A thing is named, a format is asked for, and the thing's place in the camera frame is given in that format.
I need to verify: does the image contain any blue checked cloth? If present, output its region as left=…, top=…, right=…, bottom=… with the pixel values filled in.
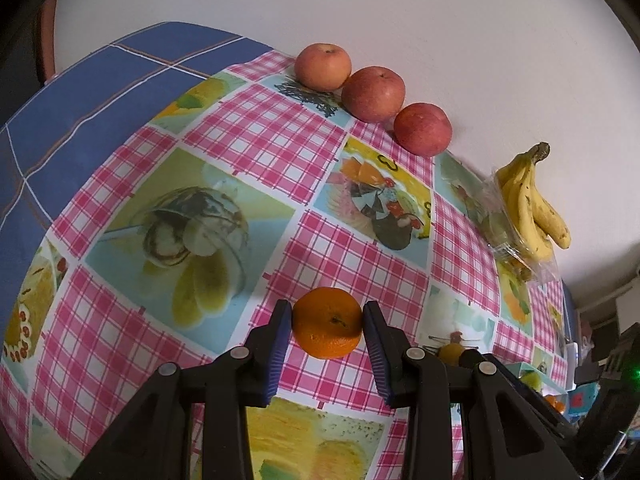
left=0, top=21, right=276, bottom=241

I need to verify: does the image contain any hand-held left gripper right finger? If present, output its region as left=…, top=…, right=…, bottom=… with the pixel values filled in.
left=362, top=301, right=581, bottom=480

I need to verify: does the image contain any dark blue panel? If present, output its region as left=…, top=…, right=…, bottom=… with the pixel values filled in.
left=0, top=5, right=43, bottom=126

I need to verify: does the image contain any pale red apple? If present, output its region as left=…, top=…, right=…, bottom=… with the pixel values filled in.
left=294, top=43, right=352, bottom=92

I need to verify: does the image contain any bunch of yellow bananas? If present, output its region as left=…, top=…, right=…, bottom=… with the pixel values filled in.
left=495, top=142, right=572, bottom=262

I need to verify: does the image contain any orange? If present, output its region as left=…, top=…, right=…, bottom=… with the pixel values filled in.
left=291, top=287, right=363, bottom=360

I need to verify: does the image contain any reddish brown wooden board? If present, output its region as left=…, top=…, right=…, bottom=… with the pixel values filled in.
left=34, top=0, right=59, bottom=86

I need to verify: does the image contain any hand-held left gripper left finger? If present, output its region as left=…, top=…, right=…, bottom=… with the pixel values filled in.
left=72, top=299, right=293, bottom=480

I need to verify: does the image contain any teal box with red label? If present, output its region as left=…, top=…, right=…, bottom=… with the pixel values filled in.
left=567, top=385, right=599, bottom=413

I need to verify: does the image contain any clear plastic bag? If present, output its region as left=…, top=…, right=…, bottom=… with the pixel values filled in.
left=470, top=170, right=563, bottom=286

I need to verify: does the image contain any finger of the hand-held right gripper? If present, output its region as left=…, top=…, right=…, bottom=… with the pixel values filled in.
left=460, top=349, right=583, bottom=461

